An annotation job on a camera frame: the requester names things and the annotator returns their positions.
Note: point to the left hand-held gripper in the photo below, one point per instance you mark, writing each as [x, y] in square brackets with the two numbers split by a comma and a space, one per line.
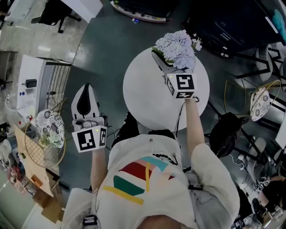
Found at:
[88, 138]

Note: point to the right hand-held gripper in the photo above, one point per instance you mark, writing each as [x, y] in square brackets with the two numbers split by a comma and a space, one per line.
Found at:
[184, 81]

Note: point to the pale blue flowers bunch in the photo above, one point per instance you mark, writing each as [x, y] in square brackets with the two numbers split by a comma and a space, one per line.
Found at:
[176, 47]

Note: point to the person's right forearm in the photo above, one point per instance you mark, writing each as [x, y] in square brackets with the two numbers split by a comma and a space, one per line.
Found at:
[194, 125]

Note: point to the person's left forearm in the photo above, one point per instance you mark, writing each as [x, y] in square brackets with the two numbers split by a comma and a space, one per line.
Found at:
[99, 170]

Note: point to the small dark phone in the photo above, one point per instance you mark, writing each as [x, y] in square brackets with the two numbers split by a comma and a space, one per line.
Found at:
[53, 128]

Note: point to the floral round seat cushion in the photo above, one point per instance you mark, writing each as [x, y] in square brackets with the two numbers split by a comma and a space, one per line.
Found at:
[48, 117]
[260, 105]

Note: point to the white flower bunch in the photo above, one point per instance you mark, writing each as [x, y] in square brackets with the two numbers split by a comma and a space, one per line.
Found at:
[52, 138]

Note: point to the white round table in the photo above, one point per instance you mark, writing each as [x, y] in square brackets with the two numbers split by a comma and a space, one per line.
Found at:
[145, 94]

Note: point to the person's black trousers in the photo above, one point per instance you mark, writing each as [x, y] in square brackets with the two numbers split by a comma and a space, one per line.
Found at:
[129, 127]

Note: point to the small black device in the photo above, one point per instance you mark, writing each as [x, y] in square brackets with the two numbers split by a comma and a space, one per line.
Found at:
[30, 83]

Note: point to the dark cabinet machine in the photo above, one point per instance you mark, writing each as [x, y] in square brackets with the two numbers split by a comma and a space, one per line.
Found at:
[234, 22]
[145, 6]

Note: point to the white counter cabinet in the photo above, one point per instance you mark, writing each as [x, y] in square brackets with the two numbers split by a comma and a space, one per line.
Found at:
[29, 67]

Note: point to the light wooden desk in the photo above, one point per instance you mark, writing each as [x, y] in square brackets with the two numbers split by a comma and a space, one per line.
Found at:
[31, 165]

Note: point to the grey office chair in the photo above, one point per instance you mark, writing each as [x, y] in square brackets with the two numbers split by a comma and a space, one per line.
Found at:
[257, 154]
[263, 64]

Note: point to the black jacket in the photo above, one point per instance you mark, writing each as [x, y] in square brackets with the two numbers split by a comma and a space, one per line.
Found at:
[228, 134]

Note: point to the black office chair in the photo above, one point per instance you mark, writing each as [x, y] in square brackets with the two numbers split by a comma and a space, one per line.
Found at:
[53, 13]

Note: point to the brown cardboard boxes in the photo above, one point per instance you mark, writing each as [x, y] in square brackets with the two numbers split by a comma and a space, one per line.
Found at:
[51, 208]

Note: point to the person's white printed shirt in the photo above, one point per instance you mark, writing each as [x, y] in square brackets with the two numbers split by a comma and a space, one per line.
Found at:
[134, 208]

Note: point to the teal cloth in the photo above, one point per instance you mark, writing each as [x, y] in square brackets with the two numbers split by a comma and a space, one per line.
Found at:
[280, 24]

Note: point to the white desk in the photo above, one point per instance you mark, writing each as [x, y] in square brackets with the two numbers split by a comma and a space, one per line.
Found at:
[282, 134]

